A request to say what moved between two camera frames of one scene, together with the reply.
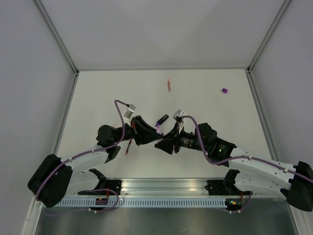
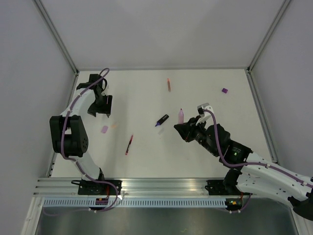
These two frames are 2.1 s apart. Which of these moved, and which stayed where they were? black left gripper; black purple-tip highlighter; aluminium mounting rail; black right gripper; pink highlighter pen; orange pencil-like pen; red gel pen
Moved: black right gripper; pink highlighter pen; black left gripper
Stayed: orange pencil-like pen; red gel pen; aluminium mounting rail; black purple-tip highlighter
